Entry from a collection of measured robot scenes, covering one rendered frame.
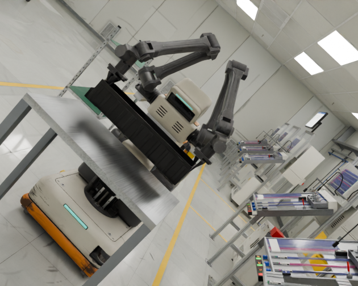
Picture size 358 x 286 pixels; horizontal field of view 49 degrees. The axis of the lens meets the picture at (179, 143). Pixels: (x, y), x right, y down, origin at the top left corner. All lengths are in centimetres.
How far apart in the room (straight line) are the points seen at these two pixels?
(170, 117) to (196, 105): 17
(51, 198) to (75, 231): 23
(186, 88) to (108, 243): 96
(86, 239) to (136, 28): 973
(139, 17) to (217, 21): 221
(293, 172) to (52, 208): 546
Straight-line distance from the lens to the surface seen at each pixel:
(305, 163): 725
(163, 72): 208
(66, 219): 234
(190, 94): 208
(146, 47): 186
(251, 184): 721
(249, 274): 417
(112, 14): 1190
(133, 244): 149
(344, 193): 404
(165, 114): 215
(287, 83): 1127
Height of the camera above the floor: 130
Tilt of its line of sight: 9 degrees down
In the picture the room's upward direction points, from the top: 44 degrees clockwise
